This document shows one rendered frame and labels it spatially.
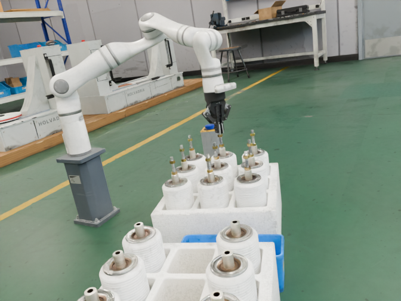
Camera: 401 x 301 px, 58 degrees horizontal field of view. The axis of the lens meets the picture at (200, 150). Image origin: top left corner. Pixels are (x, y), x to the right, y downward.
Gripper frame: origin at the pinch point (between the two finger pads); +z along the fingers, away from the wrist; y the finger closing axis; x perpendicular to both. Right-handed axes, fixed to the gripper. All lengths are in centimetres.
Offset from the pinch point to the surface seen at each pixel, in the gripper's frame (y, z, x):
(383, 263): -4, 35, 57
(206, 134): -5.9, 5.8, -15.0
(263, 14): -355, -47, -273
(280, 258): 23, 24, 43
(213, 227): 24.7, 22.8, 19.3
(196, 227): 28.1, 22.6, 14.7
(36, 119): 6, 12, -215
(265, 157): -7.4, 11.7, 14.1
